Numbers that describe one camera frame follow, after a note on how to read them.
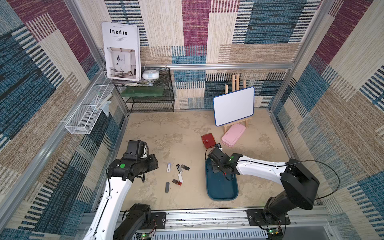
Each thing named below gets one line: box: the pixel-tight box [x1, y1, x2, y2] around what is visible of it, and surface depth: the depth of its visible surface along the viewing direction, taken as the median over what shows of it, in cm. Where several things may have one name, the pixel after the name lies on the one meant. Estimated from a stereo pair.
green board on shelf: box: [120, 86, 164, 97], surface depth 96 cm
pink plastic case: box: [221, 123, 246, 147], surface depth 107 cm
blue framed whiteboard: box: [213, 86, 255, 127], surface depth 98 cm
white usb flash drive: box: [178, 173, 184, 183], surface depth 89 cm
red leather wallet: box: [201, 133, 216, 149], surface depth 104 cm
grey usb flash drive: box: [165, 182, 170, 193], surface depth 86 cm
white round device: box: [142, 69, 160, 80], surface depth 89 cm
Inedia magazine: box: [101, 21, 141, 82], surface depth 79 cm
